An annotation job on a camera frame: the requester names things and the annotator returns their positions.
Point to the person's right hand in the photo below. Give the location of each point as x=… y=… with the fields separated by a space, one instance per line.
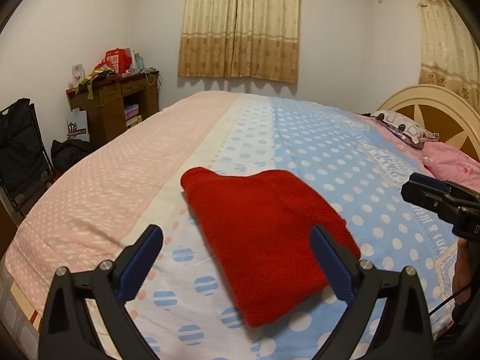
x=467 y=261

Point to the pink bed sheet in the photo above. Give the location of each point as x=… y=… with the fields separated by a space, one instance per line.
x=93 y=206

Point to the white card on desk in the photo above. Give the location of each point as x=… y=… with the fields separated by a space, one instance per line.
x=78 y=74

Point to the brown wooden desk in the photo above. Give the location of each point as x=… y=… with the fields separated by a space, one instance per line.
x=106 y=101

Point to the beige window curtain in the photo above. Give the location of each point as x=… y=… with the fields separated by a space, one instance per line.
x=256 y=39

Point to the pink quilt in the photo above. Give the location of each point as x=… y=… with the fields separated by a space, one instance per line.
x=448 y=163

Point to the beige side curtain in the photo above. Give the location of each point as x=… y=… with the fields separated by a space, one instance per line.
x=449 y=55

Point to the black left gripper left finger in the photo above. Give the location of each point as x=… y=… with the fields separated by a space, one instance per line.
x=68 y=329

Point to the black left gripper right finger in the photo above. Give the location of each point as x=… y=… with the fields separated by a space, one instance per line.
x=404 y=329

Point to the red knitted sweater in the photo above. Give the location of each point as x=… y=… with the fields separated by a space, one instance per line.
x=258 y=227

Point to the black folding chair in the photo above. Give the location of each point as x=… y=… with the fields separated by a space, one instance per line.
x=26 y=169

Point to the blue polka dot blanket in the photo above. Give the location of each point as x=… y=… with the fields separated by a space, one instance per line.
x=185 y=310

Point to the black bag on floor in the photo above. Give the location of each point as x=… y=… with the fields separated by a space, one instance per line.
x=66 y=154

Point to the grey patterned pillow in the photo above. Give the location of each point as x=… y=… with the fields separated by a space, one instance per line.
x=404 y=128

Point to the red gift box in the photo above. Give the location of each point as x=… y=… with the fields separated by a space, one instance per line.
x=120 y=59

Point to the cream wooden headboard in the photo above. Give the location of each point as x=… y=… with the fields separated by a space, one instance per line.
x=441 y=111

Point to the white paper bag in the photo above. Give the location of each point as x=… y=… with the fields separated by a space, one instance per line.
x=77 y=125

